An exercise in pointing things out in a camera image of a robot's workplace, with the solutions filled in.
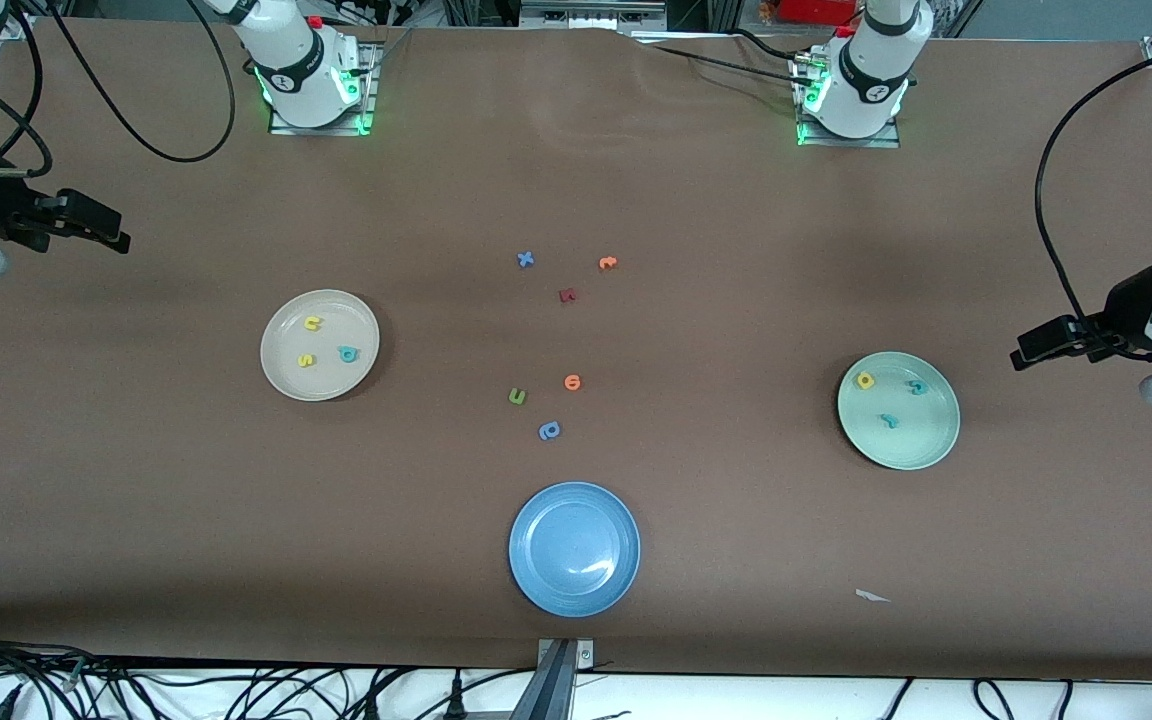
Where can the grey power strip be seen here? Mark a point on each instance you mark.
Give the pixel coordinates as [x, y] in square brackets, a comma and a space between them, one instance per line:
[586, 15]

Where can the blue plate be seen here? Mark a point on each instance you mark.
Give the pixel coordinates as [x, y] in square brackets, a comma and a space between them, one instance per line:
[574, 549]

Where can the white paper scrap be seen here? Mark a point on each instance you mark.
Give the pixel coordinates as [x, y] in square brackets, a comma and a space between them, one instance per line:
[871, 596]

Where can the aluminium profile beam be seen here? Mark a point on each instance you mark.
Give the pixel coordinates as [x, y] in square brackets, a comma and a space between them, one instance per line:
[551, 692]

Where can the teal foam letter p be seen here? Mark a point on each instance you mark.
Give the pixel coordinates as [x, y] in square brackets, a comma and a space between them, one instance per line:
[346, 356]

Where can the brown table cover sheet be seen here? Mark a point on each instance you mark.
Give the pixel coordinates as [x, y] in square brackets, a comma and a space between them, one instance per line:
[136, 500]

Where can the blue foam letter a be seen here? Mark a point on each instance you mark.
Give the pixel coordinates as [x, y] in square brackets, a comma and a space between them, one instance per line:
[548, 434]

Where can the green plate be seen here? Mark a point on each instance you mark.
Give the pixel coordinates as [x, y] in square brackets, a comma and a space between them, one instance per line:
[926, 435]

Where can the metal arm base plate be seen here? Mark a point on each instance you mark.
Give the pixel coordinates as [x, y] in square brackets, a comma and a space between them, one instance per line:
[848, 142]
[321, 130]

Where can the red box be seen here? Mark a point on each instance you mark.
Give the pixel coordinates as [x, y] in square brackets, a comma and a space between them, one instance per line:
[816, 10]

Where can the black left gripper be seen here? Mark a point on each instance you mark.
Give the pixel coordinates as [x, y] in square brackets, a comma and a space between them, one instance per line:
[1123, 305]

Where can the beige brown plate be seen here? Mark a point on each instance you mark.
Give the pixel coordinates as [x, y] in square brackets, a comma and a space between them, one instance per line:
[331, 385]

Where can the metal bracket plate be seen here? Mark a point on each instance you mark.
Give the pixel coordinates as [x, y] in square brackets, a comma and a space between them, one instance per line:
[586, 655]

